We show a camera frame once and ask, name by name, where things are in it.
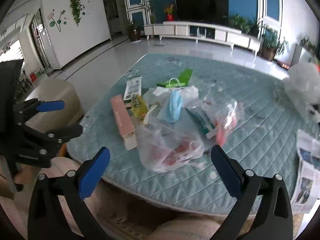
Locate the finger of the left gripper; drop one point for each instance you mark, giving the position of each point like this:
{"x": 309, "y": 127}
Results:
{"x": 52, "y": 134}
{"x": 47, "y": 105}

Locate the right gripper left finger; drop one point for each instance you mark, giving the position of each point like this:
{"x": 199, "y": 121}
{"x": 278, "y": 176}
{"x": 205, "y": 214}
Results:
{"x": 46, "y": 219}

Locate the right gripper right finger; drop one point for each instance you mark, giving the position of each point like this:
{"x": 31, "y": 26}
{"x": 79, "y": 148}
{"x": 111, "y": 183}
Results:
{"x": 273, "y": 219}

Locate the pink long box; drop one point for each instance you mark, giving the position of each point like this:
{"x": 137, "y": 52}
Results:
{"x": 124, "y": 123}

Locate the white teal patterned packet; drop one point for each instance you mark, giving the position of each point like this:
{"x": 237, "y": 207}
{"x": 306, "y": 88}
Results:
{"x": 208, "y": 126}

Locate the clear plastic bag red contents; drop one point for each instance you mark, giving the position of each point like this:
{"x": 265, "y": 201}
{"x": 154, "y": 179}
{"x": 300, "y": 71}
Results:
{"x": 164, "y": 147}

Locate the blue surgical mask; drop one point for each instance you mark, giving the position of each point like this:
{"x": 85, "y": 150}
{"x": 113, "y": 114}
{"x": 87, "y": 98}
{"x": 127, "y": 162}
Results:
{"x": 171, "y": 109}

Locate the cream leather sofa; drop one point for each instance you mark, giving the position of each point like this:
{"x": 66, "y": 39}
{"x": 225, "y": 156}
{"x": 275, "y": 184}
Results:
{"x": 52, "y": 90}

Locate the newspaper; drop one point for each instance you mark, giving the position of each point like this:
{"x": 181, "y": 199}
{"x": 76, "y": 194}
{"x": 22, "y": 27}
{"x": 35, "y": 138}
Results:
{"x": 306, "y": 191}

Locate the teal quilted tablecloth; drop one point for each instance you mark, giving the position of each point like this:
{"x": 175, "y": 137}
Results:
{"x": 264, "y": 141}

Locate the green white box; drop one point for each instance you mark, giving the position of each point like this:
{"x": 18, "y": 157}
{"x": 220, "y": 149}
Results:
{"x": 133, "y": 87}

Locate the brown ceramic plant pot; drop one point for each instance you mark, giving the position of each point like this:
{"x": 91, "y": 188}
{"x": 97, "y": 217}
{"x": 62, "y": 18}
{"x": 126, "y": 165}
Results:
{"x": 133, "y": 31}

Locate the white plastic bag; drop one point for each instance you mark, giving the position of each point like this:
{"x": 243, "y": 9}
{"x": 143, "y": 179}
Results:
{"x": 302, "y": 88}

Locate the green paper bag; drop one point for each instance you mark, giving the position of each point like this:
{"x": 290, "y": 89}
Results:
{"x": 178, "y": 82}

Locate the potted plant right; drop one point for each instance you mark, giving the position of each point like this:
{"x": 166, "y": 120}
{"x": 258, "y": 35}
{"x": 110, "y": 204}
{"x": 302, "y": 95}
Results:
{"x": 272, "y": 44}

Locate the red flower vase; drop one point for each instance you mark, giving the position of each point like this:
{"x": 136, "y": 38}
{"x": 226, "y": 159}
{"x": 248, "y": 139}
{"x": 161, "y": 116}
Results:
{"x": 169, "y": 11}

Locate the white tv cabinet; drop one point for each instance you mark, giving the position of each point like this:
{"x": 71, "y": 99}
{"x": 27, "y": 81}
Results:
{"x": 212, "y": 33}

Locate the black television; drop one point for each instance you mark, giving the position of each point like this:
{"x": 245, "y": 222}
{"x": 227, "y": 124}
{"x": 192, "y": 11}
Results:
{"x": 203, "y": 11}

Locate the lotus wall sticker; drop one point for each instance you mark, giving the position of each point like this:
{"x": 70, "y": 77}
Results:
{"x": 57, "y": 19}

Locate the green wall vine decoration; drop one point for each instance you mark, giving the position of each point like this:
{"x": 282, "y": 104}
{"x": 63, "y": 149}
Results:
{"x": 76, "y": 8}

